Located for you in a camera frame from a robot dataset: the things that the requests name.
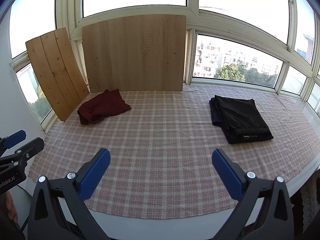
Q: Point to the pine plank board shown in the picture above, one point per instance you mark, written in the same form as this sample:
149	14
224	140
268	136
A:
55	75

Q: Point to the large light wooden board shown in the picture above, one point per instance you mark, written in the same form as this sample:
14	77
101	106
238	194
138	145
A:
135	55

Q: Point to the green trees outside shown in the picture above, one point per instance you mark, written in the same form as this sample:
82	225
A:
232	73

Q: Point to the folded navy garment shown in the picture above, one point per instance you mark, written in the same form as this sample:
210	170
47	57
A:
214	115

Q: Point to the pink plaid blanket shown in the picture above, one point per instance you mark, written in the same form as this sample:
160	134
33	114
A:
160	135

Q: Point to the dark red garment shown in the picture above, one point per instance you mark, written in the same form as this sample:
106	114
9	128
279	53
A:
102	107

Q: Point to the person's left forearm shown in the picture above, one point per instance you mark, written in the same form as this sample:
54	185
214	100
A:
7	205

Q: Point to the folded black pants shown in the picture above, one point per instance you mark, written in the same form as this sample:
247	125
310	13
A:
242	120

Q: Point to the apartment buildings outside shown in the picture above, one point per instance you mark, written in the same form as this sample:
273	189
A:
225	55

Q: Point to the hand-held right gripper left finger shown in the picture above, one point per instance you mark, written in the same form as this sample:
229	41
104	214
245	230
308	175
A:
96	175

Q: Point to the white lace cloth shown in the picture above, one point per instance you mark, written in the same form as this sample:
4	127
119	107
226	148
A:
310	205

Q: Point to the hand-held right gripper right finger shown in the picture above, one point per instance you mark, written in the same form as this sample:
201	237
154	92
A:
226	172

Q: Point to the white window frame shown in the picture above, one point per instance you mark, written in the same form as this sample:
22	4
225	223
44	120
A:
192	5

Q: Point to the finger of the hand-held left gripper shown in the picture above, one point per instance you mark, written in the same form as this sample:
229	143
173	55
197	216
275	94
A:
28	148
15	138

